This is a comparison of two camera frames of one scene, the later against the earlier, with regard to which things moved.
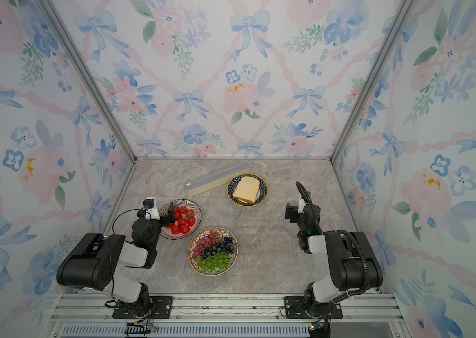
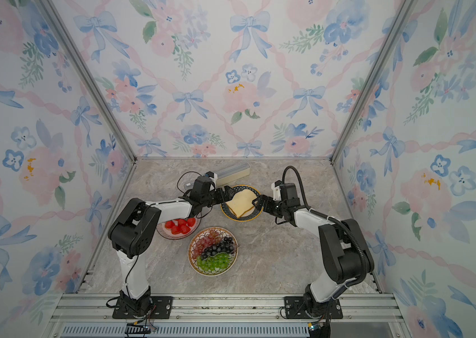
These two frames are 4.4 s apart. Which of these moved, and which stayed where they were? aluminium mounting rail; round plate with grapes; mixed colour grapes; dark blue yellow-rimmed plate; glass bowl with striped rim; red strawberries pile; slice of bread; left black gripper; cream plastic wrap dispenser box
Moved: dark blue yellow-rimmed plate; left black gripper; slice of bread
Stayed: cream plastic wrap dispenser box; aluminium mounting rail; mixed colour grapes; round plate with grapes; red strawberries pile; glass bowl with striped rim
